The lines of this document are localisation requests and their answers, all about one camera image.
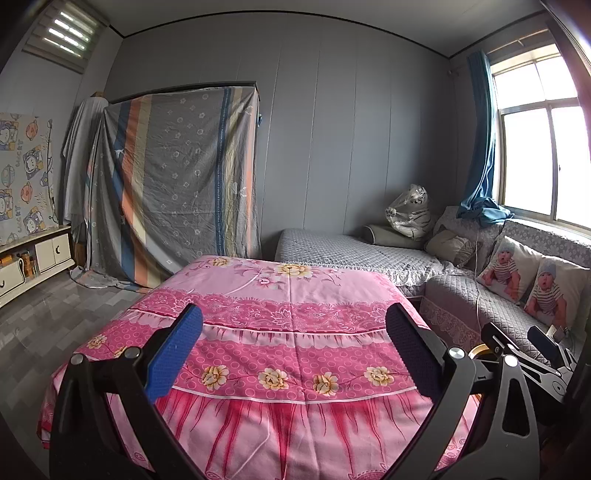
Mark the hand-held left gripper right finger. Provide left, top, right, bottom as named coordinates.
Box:
left=383, top=302, right=541, bottom=480

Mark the grey window blind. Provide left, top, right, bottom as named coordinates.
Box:
left=22, top=0, right=110, bottom=73

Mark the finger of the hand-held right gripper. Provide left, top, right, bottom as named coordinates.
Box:
left=480, top=322, right=561, bottom=393
left=527, top=325, right=578, bottom=370

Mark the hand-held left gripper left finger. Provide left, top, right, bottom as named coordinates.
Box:
left=50, top=304, right=204, bottom=480

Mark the blue curtain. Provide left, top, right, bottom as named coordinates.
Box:
left=455, top=49, right=514, bottom=227

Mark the cream tv cabinet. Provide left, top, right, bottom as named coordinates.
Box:
left=0, top=224, right=76, bottom=308

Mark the pink floral tablecloth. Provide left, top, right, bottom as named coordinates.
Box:
left=37, top=255, right=482, bottom=480

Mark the gold rimmed trash can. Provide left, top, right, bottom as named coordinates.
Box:
left=470, top=345, right=498, bottom=366

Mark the grey bolster pillow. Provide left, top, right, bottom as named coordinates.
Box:
left=362, top=224, right=440, bottom=250

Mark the white draped cloth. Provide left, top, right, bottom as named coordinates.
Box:
left=61, top=96, right=110, bottom=228

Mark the grey quilted sofa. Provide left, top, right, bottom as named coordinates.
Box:
left=274, top=205, right=591, bottom=370

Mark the beige cushion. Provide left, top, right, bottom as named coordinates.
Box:
left=424, top=229, right=477, bottom=269

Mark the plastic bag on sofa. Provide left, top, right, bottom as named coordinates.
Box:
left=385, top=184, right=433, bottom=240

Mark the sliding window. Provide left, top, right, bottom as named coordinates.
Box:
left=486, top=39, right=591, bottom=232

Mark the baby print pillow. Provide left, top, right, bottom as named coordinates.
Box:
left=523, top=255, right=591, bottom=334
left=476, top=235, right=544, bottom=304

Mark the cartoon wall poster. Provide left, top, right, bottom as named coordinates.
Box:
left=0, top=112, right=59, bottom=248

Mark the striped grey bed sheet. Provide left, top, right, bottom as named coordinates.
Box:
left=69, top=83, right=262, bottom=295

